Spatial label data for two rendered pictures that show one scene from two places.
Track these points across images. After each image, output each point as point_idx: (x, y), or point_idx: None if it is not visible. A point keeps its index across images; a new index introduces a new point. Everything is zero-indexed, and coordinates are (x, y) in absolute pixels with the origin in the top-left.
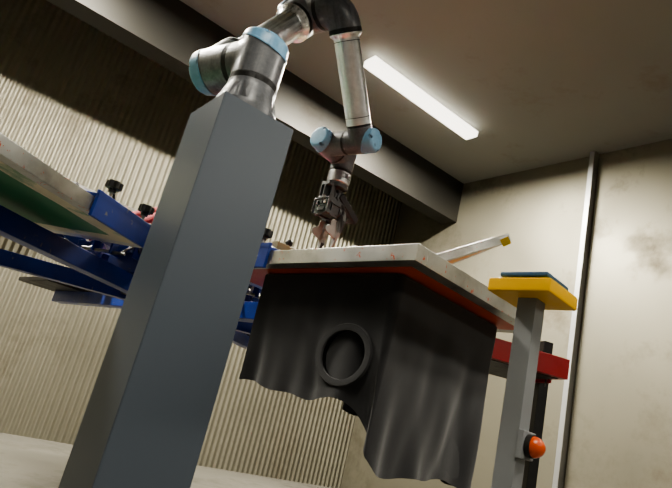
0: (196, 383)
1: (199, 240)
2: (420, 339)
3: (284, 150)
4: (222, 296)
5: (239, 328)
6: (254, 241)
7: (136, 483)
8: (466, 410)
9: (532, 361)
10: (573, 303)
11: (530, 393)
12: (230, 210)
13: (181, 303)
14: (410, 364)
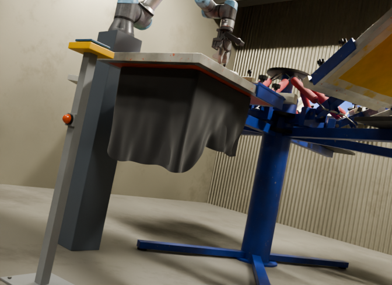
0: (90, 134)
1: (91, 86)
2: (132, 93)
3: (114, 40)
4: (96, 103)
5: (301, 135)
6: (105, 79)
7: (77, 167)
8: (172, 125)
9: (80, 82)
10: (86, 45)
11: (78, 96)
12: (98, 72)
13: (87, 109)
14: (126, 106)
